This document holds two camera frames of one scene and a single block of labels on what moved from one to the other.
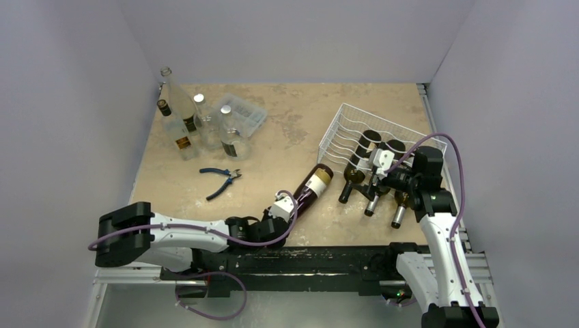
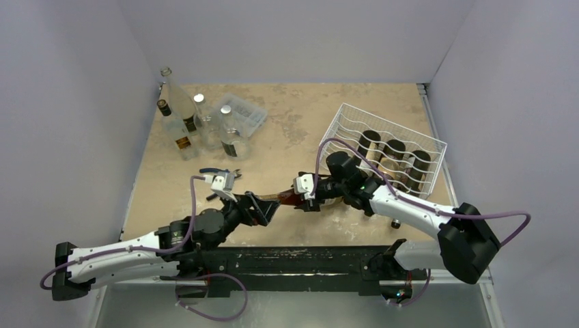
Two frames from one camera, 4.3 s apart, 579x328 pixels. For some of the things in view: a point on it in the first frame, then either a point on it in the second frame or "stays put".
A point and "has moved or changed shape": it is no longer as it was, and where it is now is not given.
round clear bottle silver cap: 207,126 stays put
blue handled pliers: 232,175 stays put
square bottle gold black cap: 177,132 stays put
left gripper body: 265,215 → 237,213
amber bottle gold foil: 312,190 has moved or changed shape
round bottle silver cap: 234,136 stays put
